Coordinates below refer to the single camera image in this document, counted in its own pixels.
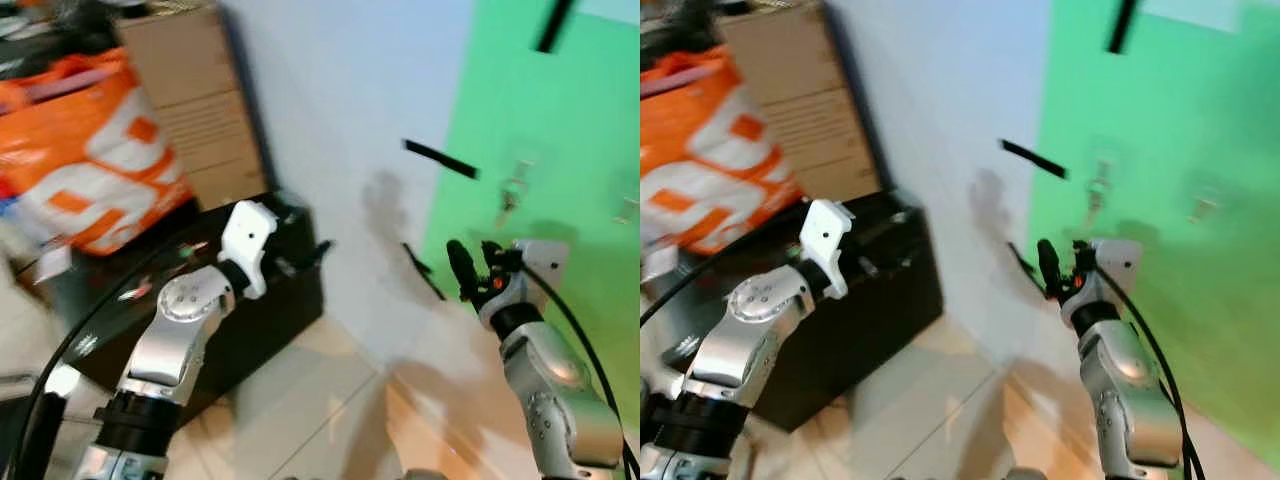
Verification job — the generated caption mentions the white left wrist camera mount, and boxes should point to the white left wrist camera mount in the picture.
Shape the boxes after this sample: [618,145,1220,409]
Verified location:
[800,198,856,299]
[220,200,279,299]

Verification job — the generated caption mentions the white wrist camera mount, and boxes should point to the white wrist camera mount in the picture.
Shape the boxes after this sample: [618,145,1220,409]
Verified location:
[1095,238,1143,296]
[220,200,279,299]
[800,198,856,299]
[515,238,571,301]

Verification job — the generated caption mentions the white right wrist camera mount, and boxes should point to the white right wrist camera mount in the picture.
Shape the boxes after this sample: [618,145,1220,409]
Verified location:
[1095,238,1143,296]
[515,238,571,301]

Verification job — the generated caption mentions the black cabinet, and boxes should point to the black cabinet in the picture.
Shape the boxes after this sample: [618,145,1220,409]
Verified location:
[690,190,946,433]
[40,190,327,423]

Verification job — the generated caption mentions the orange and white bag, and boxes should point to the orange and white bag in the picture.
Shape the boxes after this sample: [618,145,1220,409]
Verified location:
[0,48,198,258]
[640,45,803,258]

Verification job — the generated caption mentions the brown cardboard box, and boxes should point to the brown cardboard box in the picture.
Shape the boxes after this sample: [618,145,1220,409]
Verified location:
[113,5,271,211]
[715,5,888,203]

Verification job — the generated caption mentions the white tape strip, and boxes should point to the white tape strip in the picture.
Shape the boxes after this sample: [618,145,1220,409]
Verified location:
[575,0,641,27]
[1140,0,1243,33]

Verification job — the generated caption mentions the black tape strip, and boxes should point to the black tape strip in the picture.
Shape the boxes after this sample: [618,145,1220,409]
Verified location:
[402,242,447,302]
[402,139,480,180]
[999,138,1070,180]
[1105,0,1142,54]
[1005,241,1041,291]
[535,0,577,54]

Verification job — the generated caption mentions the green wall sheet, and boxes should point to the green wall sheet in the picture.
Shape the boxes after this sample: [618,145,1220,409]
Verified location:
[420,0,641,441]
[1025,0,1280,469]

